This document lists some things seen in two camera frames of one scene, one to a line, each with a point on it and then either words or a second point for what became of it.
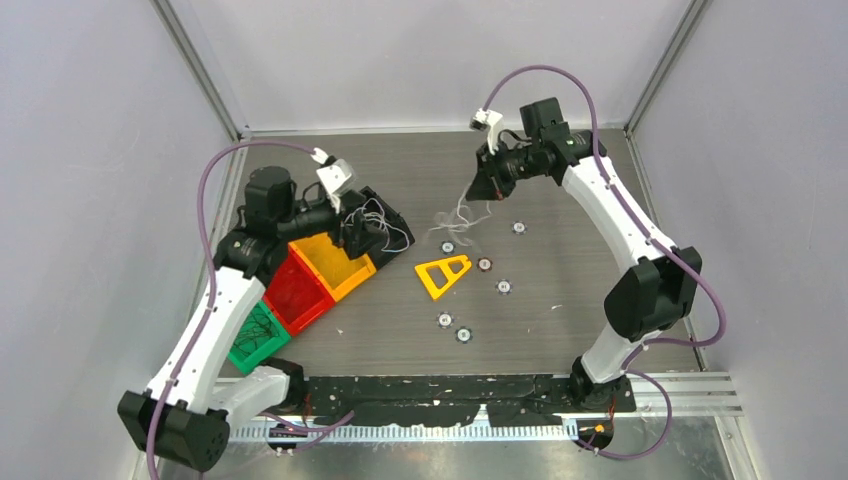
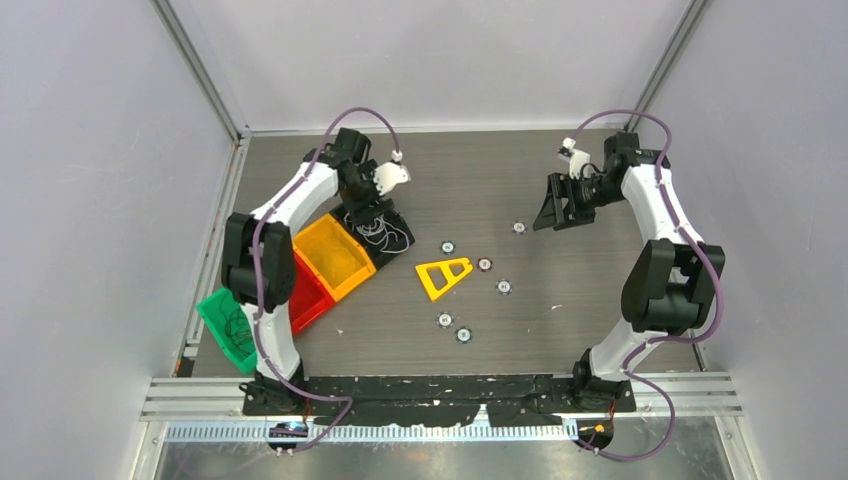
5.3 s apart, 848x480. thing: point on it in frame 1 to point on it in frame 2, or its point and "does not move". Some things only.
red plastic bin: (295, 294) does not move
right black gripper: (485, 186) to (552, 213)
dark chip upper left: (448, 247) does not move
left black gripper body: (318, 220) to (357, 199)
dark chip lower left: (445, 319) does not move
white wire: (397, 240) does not move
